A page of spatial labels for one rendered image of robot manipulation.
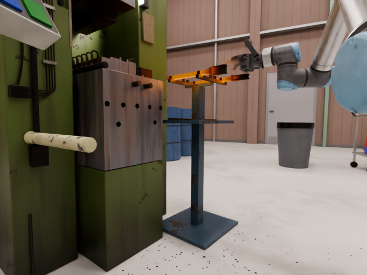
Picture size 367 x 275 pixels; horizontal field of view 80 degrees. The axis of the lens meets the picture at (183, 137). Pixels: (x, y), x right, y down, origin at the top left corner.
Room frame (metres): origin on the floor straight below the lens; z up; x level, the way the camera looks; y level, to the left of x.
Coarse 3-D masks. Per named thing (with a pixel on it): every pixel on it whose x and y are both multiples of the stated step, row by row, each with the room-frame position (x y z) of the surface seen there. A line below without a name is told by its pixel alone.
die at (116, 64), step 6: (90, 60) 1.07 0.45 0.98; (96, 60) 1.04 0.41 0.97; (102, 60) 1.02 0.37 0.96; (108, 60) 1.04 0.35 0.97; (114, 60) 1.07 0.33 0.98; (120, 60) 1.10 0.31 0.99; (78, 66) 1.14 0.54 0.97; (84, 66) 1.10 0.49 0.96; (114, 66) 1.07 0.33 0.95; (120, 66) 1.10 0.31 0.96; (126, 66) 1.12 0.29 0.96; (132, 66) 1.16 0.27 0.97; (126, 72) 1.12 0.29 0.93; (132, 72) 1.16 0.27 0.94
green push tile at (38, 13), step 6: (24, 0) 0.63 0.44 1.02; (30, 0) 0.66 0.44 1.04; (24, 6) 0.63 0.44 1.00; (30, 6) 0.64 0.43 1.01; (36, 6) 0.67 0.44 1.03; (30, 12) 0.63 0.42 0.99; (36, 12) 0.65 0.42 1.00; (42, 12) 0.69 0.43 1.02; (36, 18) 0.64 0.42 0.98; (42, 18) 0.67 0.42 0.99; (48, 24) 0.68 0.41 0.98
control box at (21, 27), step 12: (36, 0) 0.71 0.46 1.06; (0, 12) 0.55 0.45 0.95; (12, 12) 0.57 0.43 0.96; (24, 12) 0.61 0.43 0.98; (0, 24) 0.58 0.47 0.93; (12, 24) 0.60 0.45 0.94; (24, 24) 0.62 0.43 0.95; (36, 24) 0.64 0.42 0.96; (12, 36) 0.63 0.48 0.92; (24, 36) 0.65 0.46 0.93; (36, 36) 0.67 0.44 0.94; (48, 36) 0.70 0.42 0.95; (60, 36) 0.73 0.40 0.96
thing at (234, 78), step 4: (232, 76) 1.36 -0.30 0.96; (236, 76) 1.36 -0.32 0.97; (240, 76) 1.35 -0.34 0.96; (244, 76) 1.33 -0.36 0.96; (248, 76) 1.32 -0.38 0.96; (204, 80) 1.51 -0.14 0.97; (224, 80) 1.41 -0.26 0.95; (228, 80) 1.40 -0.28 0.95; (232, 80) 1.36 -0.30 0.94; (236, 80) 1.37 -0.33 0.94
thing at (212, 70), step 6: (216, 66) 1.16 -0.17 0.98; (222, 66) 1.15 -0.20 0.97; (192, 72) 1.27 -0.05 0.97; (204, 72) 1.21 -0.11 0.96; (210, 72) 1.18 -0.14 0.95; (216, 72) 1.17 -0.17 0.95; (222, 72) 1.14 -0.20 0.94; (168, 78) 1.40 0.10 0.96; (174, 78) 1.36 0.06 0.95; (180, 78) 1.34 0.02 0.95
